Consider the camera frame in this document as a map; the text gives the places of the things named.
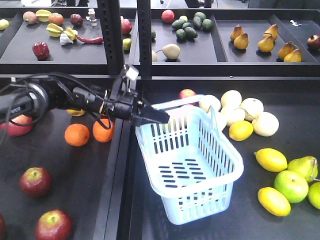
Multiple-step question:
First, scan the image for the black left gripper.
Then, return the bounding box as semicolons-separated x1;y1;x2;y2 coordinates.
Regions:
101;75;170;125

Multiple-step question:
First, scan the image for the light blue plastic basket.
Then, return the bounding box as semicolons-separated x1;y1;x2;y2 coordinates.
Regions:
135;94;244;225

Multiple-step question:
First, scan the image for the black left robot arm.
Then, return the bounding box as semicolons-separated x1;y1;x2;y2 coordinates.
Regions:
0;68;170;126

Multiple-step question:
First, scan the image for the red apple behind basket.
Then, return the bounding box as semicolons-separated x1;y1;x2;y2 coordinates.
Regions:
178;88;197;99

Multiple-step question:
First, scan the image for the small orange right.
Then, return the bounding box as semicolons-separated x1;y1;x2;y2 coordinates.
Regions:
92;118;115;143

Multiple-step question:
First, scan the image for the small orange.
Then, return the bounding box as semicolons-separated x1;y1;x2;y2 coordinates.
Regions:
64;123;90;147
92;118;115;143

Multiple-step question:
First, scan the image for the yellow round citrus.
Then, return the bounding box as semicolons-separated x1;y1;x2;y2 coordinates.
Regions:
66;109;86;117

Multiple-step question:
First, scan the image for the small orange left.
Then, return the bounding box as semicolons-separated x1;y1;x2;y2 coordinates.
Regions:
64;123;90;147

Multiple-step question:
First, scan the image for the red chili pepper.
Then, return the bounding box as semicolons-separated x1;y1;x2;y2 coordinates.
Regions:
76;35;104;44

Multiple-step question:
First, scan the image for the yellow lemon centre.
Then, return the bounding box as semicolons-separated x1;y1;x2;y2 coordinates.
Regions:
228;120;254;142

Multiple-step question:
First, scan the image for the yellow lemon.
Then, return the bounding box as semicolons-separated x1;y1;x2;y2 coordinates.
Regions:
228;120;254;142
254;148;288;173
257;187;291;217

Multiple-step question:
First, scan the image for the white garlic bulb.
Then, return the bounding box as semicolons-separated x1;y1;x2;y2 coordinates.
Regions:
59;33;74;46

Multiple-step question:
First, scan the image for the red bell pepper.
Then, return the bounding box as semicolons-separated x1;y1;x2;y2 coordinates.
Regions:
32;41;50;61

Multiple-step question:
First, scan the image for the white pear front right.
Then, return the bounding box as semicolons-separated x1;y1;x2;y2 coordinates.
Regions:
252;112;280;137

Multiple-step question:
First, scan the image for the red apple lower left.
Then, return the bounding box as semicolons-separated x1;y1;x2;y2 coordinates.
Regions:
19;167;52;198

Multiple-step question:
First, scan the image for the red apple far left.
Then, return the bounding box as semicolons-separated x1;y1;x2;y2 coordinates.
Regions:
6;114;33;137

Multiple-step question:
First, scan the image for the red apple bottom left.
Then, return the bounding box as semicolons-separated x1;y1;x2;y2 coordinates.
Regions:
35;209;73;240

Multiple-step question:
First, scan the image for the yellow lemon bottom right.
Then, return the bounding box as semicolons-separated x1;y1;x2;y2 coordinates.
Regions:
257;187;291;217

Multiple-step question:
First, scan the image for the green apple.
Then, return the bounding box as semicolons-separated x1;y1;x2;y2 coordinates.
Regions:
273;170;309;203

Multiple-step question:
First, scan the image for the green pear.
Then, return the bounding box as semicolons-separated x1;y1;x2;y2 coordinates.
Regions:
287;156;318;183

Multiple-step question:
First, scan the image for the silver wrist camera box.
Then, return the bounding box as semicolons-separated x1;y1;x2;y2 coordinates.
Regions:
119;64;139;81

